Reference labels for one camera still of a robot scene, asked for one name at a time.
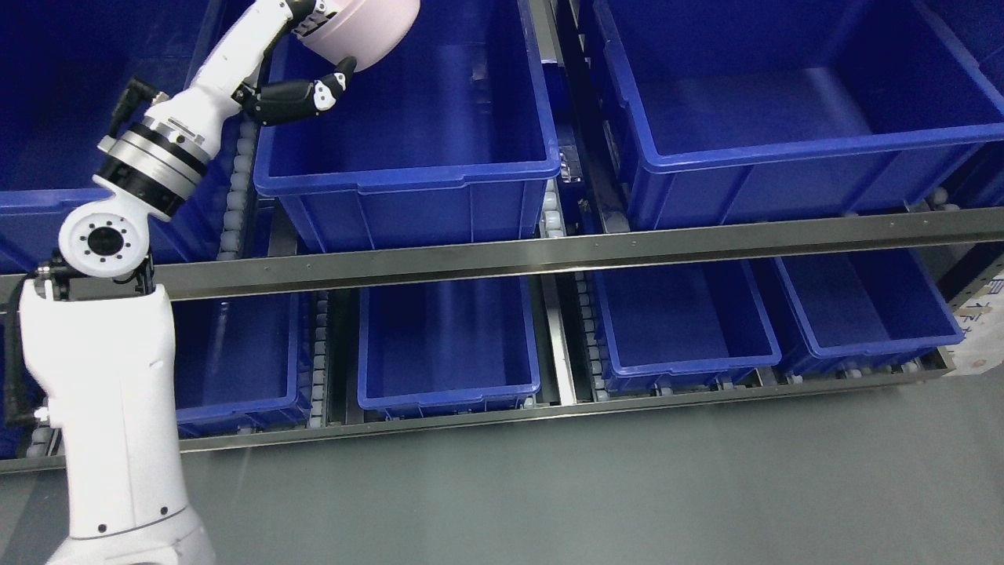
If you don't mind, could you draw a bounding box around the pink bowl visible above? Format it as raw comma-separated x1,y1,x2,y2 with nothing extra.
295,1,422,71

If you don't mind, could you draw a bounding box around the blue bin upper right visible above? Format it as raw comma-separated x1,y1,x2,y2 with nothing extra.
580,1,1002,230

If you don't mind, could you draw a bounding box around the blue bin lower left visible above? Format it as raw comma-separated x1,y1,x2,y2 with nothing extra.
171,293,315,439

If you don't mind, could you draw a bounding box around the blue bin upper middle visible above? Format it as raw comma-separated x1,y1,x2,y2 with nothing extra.
253,1,560,253

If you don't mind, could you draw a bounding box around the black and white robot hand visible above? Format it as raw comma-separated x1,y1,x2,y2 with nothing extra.
144,1,366,155

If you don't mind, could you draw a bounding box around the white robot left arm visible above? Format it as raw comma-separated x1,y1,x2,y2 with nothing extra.
5,76,243,564

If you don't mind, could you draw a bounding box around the blue bin lower centre right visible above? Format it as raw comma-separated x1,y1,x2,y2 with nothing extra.
589,261,782,395

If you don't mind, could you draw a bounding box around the blue bin lower middle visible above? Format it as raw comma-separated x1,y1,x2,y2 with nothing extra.
356,278,541,421

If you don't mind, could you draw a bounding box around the blue bin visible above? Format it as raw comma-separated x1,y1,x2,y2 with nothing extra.
589,261,782,395
751,248,964,376
171,293,315,439
580,1,1002,230
1,1,249,273
253,1,560,253
356,278,541,421

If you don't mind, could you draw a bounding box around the blue bin upper left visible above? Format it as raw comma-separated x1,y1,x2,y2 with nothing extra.
1,1,249,273

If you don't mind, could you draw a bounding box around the blue bin lower far right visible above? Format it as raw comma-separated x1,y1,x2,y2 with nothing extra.
751,248,964,376

